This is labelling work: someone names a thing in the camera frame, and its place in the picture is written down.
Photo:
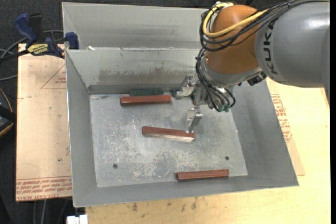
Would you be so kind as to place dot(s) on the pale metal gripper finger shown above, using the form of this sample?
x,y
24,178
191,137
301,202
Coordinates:
x,y
187,86
192,119

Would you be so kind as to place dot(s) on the red-brown flat block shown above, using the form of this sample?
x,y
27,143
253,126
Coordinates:
x,y
165,133
202,174
145,100

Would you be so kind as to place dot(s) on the dark green flat block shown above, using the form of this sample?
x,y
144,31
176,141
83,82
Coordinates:
x,y
147,92

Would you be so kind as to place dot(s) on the grey metal bin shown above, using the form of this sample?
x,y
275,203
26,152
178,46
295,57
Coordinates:
x,y
147,154

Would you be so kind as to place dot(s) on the brown cardboard board, red print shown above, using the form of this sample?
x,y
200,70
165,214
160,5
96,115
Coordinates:
x,y
42,126

